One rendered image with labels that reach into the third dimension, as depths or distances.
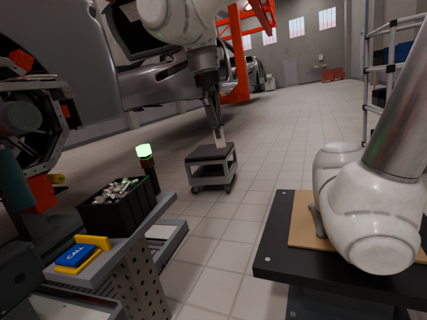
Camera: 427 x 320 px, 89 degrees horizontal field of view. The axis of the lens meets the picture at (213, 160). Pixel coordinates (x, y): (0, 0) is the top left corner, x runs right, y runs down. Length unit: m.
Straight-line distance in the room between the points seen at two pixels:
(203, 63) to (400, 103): 0.44
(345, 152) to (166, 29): 0.54
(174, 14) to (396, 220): 0.55
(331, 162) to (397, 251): 0.27
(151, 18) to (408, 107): 0.48
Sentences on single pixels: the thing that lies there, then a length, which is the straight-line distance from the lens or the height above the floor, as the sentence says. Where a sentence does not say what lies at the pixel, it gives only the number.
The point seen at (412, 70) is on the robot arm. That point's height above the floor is 0.78.
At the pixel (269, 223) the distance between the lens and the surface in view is 0.88.
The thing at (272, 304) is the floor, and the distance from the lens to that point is 1.02.
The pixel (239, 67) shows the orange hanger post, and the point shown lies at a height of 1.13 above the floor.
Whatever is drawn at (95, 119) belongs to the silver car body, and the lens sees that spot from 1.74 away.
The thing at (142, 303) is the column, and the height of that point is 0.20.
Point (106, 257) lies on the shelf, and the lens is 0.68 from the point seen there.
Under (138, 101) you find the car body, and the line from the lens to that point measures 3.72.
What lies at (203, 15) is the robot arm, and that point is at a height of 0.95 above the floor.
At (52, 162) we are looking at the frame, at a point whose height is 0.61.
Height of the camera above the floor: 0.81
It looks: 17 degrees down
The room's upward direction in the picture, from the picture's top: 11 degrees counter-clockwise
